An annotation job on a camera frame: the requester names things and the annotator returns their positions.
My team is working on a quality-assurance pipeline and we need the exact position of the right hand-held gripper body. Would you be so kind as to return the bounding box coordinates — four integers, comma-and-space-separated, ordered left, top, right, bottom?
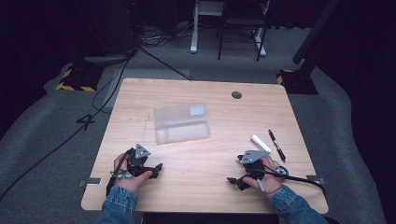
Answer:
236, 149, 271, 188

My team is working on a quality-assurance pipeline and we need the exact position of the white eraser stick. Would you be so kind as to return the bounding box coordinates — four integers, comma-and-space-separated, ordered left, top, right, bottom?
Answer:
250, 133, 273, 153

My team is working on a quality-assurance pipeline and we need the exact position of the black slanted stand pole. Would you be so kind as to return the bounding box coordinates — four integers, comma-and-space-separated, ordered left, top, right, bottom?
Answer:
291, 0, 341, 76

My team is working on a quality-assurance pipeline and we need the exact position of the black stand base striped edge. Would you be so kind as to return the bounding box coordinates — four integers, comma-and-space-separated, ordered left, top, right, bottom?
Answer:
276, 68, 319, 95
55, 63, 106, 93

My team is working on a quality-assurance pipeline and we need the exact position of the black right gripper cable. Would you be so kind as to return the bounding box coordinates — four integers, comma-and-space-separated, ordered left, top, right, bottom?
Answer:
248, 163, 327, 196

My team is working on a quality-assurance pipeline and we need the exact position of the white desk leg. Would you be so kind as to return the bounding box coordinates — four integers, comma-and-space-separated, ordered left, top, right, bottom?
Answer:
253, 27, 268, 58
189, 0, 201, 55

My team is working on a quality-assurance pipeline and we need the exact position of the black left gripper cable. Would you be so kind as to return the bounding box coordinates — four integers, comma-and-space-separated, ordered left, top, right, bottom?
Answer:
106, 148, 134, 197

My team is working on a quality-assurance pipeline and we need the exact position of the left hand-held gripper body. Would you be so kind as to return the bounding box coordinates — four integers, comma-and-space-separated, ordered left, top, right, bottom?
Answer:
126, 143, 151, 177

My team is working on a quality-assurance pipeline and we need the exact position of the black metal chair frame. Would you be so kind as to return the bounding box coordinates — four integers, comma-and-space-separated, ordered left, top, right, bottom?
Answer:
217, 0, 271, 63

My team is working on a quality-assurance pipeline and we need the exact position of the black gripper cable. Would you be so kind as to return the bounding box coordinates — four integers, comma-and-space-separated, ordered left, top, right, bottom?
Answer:
248, 163, 327, 196
106, 148, 134, 197

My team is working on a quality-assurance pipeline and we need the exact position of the grey tape strip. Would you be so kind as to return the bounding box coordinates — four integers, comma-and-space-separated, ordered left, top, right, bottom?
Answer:
305, 175, 327, 186
77, 176, 103, 189

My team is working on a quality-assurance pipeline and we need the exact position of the person's left hand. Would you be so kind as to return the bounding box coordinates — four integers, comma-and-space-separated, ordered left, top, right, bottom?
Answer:
113, 151, 154, 193

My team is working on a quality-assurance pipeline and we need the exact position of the translucent plastic box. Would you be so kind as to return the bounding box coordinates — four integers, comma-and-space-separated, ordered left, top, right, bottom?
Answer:
152, 103, 211, 146

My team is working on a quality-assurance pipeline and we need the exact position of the black pen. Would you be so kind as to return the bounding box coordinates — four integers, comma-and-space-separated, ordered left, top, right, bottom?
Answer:
267, 129, 287, 162

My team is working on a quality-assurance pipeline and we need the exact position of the black tape floor mark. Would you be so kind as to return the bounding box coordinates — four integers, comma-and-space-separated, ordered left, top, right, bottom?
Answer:
76, 113, 96, 132

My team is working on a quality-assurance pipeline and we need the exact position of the long black floor cable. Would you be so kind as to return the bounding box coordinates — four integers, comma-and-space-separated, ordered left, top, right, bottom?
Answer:
0, 49, 135, 203

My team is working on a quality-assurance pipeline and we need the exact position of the person's right hand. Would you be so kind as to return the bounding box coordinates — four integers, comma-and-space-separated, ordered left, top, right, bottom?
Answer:
242, 154, 286, 199

